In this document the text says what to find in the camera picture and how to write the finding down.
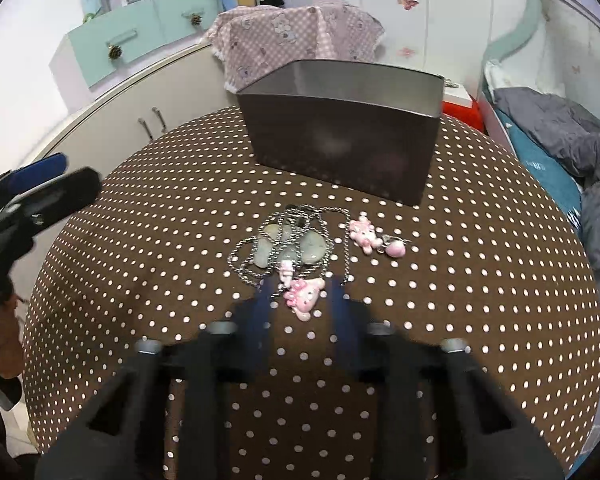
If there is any dark metal box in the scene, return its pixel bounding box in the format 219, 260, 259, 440
236, 59, 446, 207

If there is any silver chain jade pendant necklace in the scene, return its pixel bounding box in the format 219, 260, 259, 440
227, 205, 353, 291

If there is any grey duvet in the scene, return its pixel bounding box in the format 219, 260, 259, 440
492, 87, 600, 441

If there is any bear print checked cloth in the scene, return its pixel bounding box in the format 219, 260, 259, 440
202, 0, 386, 92

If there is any teal bed sheet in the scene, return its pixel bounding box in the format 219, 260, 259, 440
500, 122, 583, 226

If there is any pink bunny pendant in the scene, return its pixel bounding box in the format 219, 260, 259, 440
278, 266, 326, 322

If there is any white wardrobe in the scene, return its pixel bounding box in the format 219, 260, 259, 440
300, 0, 531, 101

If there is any brown polka dot tablecloth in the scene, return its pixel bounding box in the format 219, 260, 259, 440
22, 105, 600, 480

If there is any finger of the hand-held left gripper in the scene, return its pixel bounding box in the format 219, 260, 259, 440
0, 152, 70, 198
0, 167, 103, 233

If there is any red storage box white lid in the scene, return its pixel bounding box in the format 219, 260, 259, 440
442, 80, 481, 133

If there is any pink bunny keychain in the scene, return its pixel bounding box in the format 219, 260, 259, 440
349, 214, 412, 257

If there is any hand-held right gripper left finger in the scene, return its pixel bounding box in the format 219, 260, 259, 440
35, 280, 281, 480

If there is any white low cabinet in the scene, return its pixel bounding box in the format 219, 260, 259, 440
27, 42, 246, 206

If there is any teal bunk bed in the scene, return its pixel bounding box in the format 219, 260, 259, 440
480, 0, 600, 201

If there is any teal drawer step cabinet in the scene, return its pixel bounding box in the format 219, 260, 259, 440
49, 0, 218, 103

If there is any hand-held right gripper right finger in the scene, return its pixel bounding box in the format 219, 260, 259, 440
327, 272, 566, 480

